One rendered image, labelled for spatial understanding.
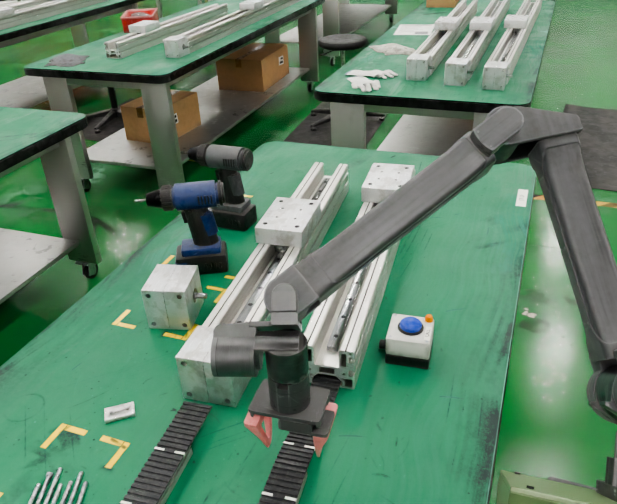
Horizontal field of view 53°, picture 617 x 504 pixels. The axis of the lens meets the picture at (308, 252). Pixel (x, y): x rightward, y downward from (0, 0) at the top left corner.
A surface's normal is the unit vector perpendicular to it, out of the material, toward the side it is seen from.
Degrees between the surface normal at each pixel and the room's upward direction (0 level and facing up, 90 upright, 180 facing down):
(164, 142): 90
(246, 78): 90
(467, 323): 0
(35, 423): 0
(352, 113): 90
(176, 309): 90
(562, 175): 49
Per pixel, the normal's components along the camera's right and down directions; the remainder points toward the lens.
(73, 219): -0.34, 0.49
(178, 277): -0.04, -0.86
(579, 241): -0.11, -0.22
